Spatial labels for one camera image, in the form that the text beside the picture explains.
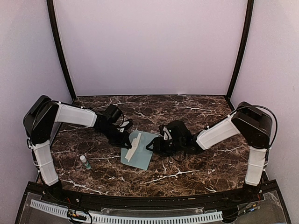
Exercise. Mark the white slotted cable duct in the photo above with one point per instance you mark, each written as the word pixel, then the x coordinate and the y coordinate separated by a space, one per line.
pixel 122 216

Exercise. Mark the small glue stick bottle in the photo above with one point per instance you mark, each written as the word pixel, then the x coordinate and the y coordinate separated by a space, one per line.
pixel 85 162

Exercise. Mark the light blue envelope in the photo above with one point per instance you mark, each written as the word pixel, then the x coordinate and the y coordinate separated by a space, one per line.
pixel 141 157

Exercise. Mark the black front table rail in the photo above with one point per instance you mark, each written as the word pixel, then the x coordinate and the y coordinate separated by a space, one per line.
pixel 223 200

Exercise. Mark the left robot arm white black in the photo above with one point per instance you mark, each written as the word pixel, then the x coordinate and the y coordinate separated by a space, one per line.
pixel 45 113

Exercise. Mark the right black frame post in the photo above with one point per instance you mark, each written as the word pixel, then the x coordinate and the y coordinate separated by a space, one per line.
pixel 241 50

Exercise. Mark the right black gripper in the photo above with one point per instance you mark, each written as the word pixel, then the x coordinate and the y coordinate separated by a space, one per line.
pixel 158 146

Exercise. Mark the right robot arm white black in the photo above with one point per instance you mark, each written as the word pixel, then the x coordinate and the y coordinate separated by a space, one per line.
pixel 253 122

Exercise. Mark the left black frame post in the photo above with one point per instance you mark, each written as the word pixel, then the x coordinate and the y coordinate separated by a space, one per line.
pixel 59 48

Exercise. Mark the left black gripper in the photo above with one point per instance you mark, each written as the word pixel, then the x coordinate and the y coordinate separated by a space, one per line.
pixel 125 137

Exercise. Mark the white letter paper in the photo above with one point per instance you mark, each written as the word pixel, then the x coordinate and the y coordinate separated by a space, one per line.
pixel 132 150

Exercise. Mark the black frame post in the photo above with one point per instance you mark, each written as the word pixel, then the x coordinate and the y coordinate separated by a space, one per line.
pixel 59 48
pixel 241 50

